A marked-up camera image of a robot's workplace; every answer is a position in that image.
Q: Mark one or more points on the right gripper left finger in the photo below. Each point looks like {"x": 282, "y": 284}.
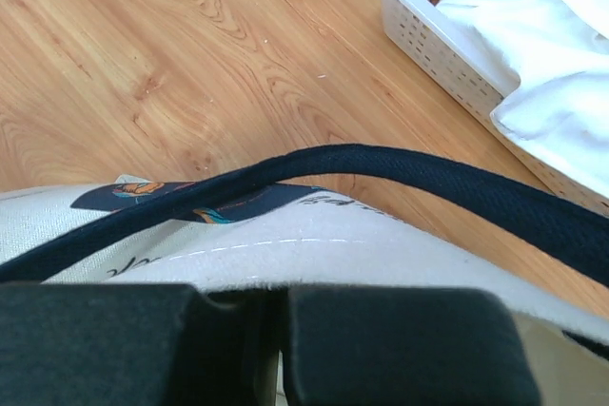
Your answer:
{"x": 134, "y": 344}

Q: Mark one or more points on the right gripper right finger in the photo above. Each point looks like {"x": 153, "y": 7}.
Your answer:
{"x": 348, "y": 345}

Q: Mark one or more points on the beige canvas tote bag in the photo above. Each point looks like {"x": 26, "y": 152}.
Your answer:
{"x": 253, "y": 228}

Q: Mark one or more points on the clear plastic bin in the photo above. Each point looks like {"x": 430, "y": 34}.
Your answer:
{"x": 462, "y": 67}

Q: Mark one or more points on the white crumpled cloth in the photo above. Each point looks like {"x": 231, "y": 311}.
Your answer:
{"x": 558, "y": 51}

